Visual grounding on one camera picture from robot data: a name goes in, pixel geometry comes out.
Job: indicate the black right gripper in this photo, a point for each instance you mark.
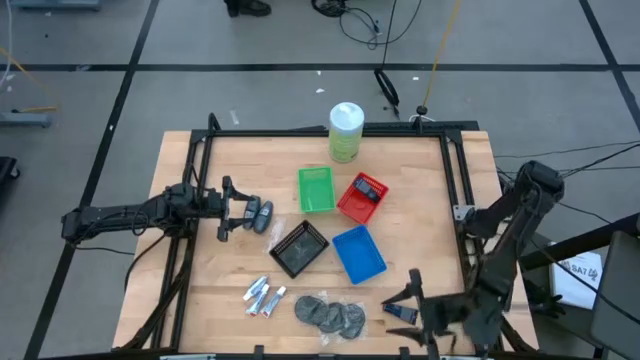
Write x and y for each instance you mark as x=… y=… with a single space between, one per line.
x=445 y=317

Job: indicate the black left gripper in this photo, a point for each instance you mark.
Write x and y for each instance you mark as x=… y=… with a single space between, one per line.
x=210 y=207

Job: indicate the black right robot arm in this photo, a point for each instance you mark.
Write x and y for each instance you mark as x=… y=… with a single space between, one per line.
x=500 y=270

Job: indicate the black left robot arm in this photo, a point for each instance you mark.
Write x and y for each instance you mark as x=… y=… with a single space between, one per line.
x=100 y=217

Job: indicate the clear plastic packet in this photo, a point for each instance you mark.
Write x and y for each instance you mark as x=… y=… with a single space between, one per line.
x=275 y=235

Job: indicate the black plastic basket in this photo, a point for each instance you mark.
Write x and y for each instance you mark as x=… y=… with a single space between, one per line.
x=299 y=250

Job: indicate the green plastic basket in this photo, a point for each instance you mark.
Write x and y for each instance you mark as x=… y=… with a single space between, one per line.
x=316 y=192

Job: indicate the blue plastic basket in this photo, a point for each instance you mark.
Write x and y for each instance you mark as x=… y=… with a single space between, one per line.
x=359 y=255

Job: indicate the red plastic basket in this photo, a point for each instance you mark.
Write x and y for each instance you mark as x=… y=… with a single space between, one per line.
x=357 y=207

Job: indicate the white-lidded green wipes canister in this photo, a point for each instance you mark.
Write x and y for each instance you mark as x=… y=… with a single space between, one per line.
x=346 y=135

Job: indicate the white printed box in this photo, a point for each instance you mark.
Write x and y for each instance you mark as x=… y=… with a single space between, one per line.
x=575 y=285

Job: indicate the black metal beam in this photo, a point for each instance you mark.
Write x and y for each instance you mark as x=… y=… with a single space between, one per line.
x=575 y=245

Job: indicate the black round knob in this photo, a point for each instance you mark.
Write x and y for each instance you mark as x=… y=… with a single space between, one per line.
x=422 y=110

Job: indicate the dark grey panel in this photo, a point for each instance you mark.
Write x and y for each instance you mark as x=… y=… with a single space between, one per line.
x=617 y=300

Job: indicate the black floor object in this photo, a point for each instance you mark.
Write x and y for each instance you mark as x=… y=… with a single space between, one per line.
x=7 y=169

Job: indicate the black aluminium table frame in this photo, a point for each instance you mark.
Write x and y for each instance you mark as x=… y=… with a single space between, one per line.
x=275 y=133

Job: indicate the silver metal bracket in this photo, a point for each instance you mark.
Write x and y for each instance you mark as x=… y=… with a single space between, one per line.
x=461 y=212

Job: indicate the grey floor rail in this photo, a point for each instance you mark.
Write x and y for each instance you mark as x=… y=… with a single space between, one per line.
x=25 y=120

